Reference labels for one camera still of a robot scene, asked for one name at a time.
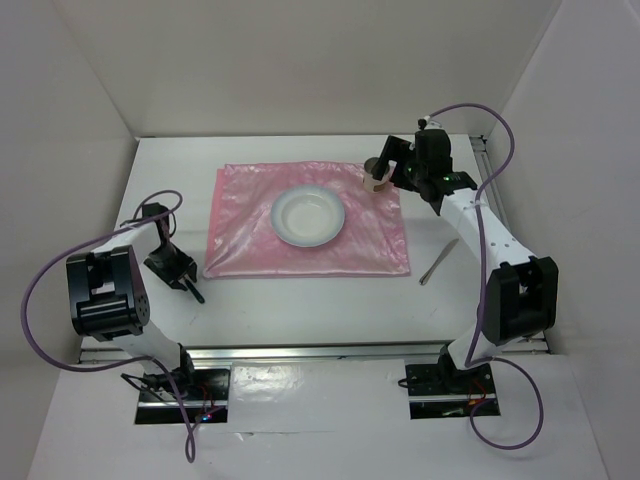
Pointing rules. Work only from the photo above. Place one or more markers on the silver table knife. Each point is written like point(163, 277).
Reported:
point(440, 258)

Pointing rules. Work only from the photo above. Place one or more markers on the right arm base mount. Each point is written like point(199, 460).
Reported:
point(432, 395)

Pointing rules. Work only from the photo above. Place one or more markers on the gold fork green handle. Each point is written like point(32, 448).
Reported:
point(194, 291)

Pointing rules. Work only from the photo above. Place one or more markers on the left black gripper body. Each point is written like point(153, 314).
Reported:
point(170, 263)

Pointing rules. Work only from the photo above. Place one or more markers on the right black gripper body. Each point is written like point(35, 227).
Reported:
point(407, 171)

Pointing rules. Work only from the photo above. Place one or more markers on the aluminium right side rail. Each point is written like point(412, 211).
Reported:
point(479, 147)

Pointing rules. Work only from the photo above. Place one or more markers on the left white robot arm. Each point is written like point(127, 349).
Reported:
point(109, 301)

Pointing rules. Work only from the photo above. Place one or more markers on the brown paper cup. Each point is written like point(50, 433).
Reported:
point(376, 175)

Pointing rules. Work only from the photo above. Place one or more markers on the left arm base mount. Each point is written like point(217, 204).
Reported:
point(205, 399)

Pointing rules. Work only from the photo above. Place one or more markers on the pink satin cloth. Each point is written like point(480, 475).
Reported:
point(242, 244)

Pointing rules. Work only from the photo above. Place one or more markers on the aluminium rail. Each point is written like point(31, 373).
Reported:
point(212, 357)
point(479, 147)

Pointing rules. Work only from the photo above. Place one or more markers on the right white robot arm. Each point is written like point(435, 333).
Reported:
point(519, 289)

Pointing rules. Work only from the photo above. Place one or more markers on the aluminium front rail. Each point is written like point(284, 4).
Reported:
point(212, 357)

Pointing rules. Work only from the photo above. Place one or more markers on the white ceramic bowl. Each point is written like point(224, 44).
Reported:
point(307, 216)

